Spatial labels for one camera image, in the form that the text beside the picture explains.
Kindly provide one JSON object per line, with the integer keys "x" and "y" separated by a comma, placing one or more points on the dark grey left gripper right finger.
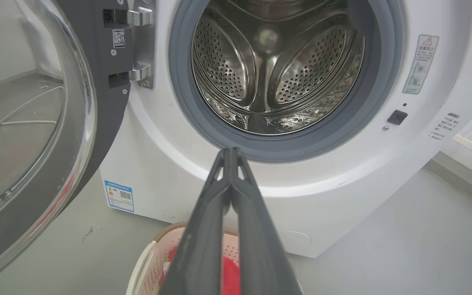
{"x": 260, "y": 258}

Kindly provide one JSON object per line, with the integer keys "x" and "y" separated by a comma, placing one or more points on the small printed text sticker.
{"x": 445, "y": 126}

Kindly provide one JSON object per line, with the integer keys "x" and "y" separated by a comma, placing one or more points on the red and white garment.
{"x": 230, "y": 278}

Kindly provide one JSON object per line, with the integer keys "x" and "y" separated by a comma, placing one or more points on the triangle warning sticker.
{"x": 421, "y": 63}

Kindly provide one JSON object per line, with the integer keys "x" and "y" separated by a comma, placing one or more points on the chrome door hinge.
{"x": 145, "y": 49}

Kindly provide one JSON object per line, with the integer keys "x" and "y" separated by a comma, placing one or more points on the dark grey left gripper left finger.
{"x": 203, "y": 250}

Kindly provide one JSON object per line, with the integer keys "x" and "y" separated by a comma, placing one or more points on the cream plastic laundry basket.
{"x": 154, "y": 262}

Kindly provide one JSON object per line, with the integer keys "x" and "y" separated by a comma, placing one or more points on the blue energy label sticker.
{"x": 119, "y": 196}

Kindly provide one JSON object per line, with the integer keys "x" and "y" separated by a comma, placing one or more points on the grey rubber door gasket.
{"x": 182, "y": 94}

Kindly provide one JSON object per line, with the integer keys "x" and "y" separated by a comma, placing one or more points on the white front-load washing machine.
{"x": 342, "y": 196}

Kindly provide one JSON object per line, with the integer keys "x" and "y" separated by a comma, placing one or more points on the glass washing machine door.
{"x": 35, "y": 123}

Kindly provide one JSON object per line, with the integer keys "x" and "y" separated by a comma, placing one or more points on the black door latch socket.
{"x": 397, "y": 117}

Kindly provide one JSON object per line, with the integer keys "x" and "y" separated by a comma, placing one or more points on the round drain filter cover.
{"x": 298, "y": 238}

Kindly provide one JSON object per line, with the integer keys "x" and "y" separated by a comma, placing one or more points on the stainless steel washing machine drum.
{"x": 277, "y": 73}

